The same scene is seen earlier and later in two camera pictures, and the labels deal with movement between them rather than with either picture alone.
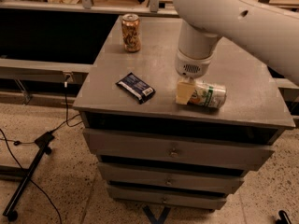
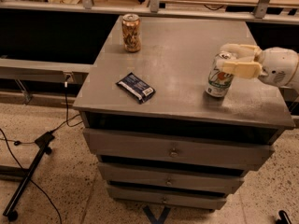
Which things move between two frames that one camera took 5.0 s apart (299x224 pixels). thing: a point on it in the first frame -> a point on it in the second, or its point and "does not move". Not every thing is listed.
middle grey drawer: x=127 y=175 does not move
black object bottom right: x=284 y=217 does not move
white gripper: x=191 y=65 -> x=277 y=65
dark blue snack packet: x=136 y=88 does not move
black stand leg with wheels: x=43 y=142 does not move
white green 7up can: x=208 y=94 -> x=219 y=81
